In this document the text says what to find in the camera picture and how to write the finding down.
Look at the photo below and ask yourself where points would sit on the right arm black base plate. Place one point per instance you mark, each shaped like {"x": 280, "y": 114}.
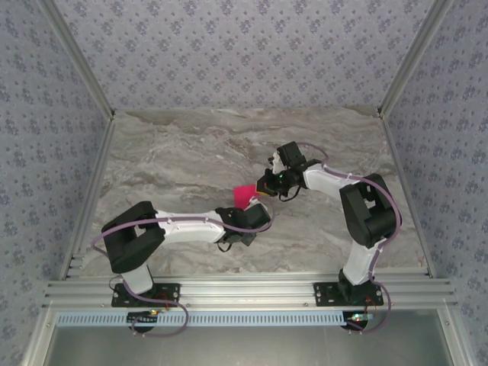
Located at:
{"x": 322, "y": 295}

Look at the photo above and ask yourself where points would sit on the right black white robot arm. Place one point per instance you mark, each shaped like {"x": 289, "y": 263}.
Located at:
{"x": 366, "y": 213}

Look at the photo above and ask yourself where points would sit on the grey metal sheet panel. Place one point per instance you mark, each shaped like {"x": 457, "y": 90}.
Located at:
{"x": 244, "y": 347}

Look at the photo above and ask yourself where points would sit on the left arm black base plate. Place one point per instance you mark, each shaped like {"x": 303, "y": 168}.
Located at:
{"x": 122, "y": 301}

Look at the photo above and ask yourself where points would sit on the short aluminium frame beam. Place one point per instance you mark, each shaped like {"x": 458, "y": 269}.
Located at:
{"x": 455, "y": 339}
{"x": 38, "y": 339}

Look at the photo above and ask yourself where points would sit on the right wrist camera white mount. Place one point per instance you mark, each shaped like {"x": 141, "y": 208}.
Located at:
{"x": 276, "y": 162}

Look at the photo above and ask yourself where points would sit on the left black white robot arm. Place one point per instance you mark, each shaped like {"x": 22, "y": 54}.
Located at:
{"x": 129, "y": 244}

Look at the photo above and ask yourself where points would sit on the small black electronics board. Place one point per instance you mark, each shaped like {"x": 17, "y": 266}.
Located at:
{"x": 141, "y": 317}
{"x": 356, "y": 317}

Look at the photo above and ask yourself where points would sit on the aluminium frame post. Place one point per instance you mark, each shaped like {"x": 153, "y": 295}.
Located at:
{"x": 79, "y": 57}
{"x": 411, "y": 57}

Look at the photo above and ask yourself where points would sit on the pink paper sheet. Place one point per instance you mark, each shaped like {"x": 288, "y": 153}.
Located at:
{"x": 242, "y": 196}

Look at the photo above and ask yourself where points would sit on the aluminium mounting rail beam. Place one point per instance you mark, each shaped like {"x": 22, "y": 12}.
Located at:
{"x": 244, "y": 293}

